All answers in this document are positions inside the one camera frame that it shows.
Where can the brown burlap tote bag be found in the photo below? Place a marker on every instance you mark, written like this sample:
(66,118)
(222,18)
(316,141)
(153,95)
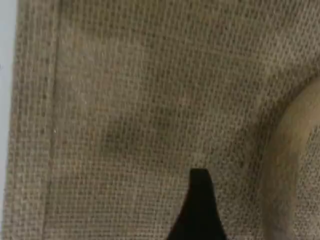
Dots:
(125,100)

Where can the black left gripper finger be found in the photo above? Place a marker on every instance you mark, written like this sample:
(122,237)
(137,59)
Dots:
(198,212)

